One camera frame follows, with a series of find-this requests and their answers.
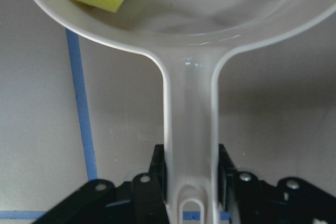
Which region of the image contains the beige plastic dustpan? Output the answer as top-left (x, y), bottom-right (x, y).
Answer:
top-left (34, 0), bottom-right (335, 223)

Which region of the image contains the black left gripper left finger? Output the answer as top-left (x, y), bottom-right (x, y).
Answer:
top-left (35, 144), bottom-right (170, 223)

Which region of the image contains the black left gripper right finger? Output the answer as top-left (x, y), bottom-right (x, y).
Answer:
top-left (217, 144), bottom-right (335, 223)

